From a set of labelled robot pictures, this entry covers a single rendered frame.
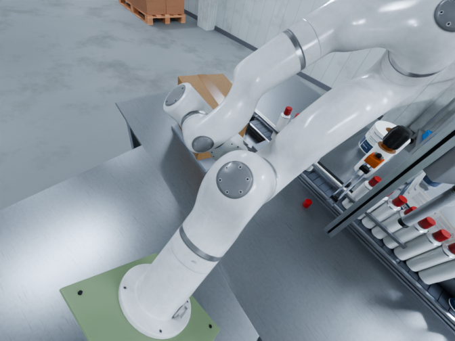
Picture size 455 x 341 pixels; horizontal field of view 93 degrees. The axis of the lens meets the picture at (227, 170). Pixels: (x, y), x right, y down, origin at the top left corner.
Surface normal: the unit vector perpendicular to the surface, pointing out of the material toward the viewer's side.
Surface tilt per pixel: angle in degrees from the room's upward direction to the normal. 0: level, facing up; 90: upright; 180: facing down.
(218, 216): 81
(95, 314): 45
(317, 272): 0
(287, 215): 0
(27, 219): 0
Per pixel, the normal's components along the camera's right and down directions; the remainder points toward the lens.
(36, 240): 0.18, -0.64
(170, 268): -0.36, -0.13
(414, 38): -0.73, 0.57
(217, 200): -0.61, 0.39
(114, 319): 0.60, -0.79
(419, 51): -0.60, 0.77
